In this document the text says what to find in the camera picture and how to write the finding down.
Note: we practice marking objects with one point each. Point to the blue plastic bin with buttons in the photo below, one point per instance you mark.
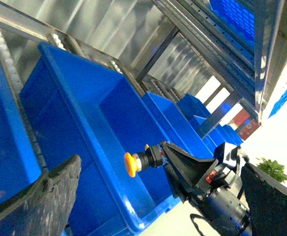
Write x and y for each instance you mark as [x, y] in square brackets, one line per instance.
[18, 164]

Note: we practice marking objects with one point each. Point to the white roller track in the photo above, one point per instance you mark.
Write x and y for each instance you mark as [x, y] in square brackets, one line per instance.
[15, 84]

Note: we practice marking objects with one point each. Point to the yellow mushroom push button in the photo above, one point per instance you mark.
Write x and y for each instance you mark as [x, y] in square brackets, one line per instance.
[153, 156]

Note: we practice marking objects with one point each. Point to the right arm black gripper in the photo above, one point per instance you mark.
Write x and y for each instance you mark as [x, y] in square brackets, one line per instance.
[213, 186]

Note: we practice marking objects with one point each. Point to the green potted plant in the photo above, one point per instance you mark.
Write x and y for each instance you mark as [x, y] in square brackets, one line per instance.
[273, 169]

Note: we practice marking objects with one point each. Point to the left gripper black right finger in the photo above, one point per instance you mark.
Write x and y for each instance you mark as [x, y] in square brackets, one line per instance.
[267, 201]

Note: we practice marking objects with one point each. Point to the upper shelf blue bin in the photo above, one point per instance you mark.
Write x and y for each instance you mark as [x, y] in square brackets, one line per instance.
[237, 17]

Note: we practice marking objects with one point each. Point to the empty blue plastic bin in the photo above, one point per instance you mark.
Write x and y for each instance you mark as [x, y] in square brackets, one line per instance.
[76, 106]

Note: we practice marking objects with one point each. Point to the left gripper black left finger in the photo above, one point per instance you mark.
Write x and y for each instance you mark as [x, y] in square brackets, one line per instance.
[44, 207]

